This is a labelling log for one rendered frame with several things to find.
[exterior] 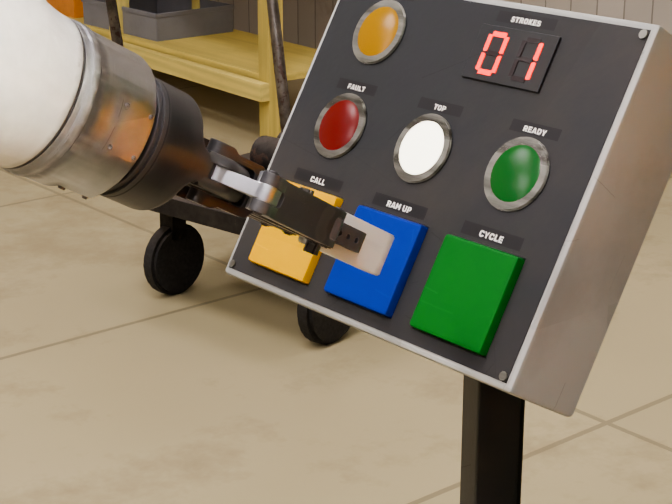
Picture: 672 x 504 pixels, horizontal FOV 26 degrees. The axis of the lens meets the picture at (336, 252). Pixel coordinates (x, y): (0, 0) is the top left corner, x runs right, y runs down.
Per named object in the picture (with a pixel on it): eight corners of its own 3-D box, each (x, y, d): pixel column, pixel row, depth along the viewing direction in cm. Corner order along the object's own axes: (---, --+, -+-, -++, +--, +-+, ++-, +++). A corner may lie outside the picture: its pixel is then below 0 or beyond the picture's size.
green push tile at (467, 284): (478, 354, 102) (519, 256, 103) (406, 324, 108) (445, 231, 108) (493, 360, 104) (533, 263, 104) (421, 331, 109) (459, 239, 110)
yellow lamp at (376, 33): (368, 63, 119) (368, 10, 118) (353, 53, 124) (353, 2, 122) (404, 61, 120) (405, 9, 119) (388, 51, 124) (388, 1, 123)
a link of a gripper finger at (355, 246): (305, 205, 93) (335, 215, 91) (357, 229, 97) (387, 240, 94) (296, 226, 93) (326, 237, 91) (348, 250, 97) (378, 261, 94)
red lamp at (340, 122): (328, 159, 119) (328, 107, 118) (314, 145, 123) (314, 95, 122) (365, 156, 120) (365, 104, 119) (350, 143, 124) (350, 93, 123)
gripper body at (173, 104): (50, 174, 86) (166, 224, 93) (127, 205, 80) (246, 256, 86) (99, 58, 86) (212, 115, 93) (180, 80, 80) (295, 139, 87)
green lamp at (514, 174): (506, 212, 105) (508, 154, 103) (483, 195, 109) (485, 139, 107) (547, 209, 105) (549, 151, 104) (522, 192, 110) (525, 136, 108)
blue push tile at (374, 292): (384, 315, 110) (422, 224, 110) (321, 289, 116) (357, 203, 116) (399, 322, 112) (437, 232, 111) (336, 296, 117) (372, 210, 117)
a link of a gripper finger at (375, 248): (320, 200, 95) (327, 203, 94) (389, 234, 100) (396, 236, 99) (302, 243, 95) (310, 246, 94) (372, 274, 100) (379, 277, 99)
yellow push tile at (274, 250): (301, 281, 117) (337, 196, 118) (245, 259, 123) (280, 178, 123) (316, 288, 119) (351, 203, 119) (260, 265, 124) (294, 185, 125)
